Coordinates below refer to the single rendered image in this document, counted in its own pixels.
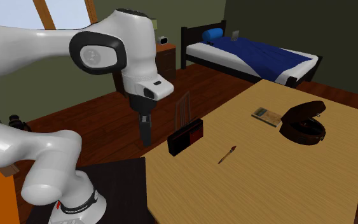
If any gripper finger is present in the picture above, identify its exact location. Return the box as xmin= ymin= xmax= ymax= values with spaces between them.
xmin=138 ymin=114 xmax=153 ymax=148

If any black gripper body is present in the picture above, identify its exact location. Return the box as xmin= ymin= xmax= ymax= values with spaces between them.
xmin=128 ymin=94 xmax=158 ymax=117

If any black and red radio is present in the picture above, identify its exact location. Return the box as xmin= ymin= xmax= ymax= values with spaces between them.
xmin=167 ymin=118 xmax=204 ymax=157

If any brown wooden nightstand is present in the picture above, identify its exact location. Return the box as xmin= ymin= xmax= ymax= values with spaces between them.
xmin=155 ymin=35 xmax=177 ymax=82

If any dark robot stand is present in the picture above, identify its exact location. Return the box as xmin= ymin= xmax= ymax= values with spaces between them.
xmin=25 ymin=156 xmax=156 ymax=224

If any brown paintbrush with red tip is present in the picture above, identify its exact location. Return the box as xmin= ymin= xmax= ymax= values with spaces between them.
xmin=217 ymin=145 xmax=237 ymax=165

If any light wooden table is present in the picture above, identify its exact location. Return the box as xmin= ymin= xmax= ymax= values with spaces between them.
xmin=141 ymin=78 xmax=358 ymax=224

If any dark bed with blue blanket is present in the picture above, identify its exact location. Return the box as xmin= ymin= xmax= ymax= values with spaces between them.
xmin=180 ymin=19 xmax=324 ymax=89

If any open round brown wooden box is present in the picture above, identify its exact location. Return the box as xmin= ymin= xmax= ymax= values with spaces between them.
xmin=279 ymin=100 xmax=327 ymax=146

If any window with wooden frame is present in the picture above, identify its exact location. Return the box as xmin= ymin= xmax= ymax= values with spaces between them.
xmin=0 ymin=0 xmax=99 ymax=31

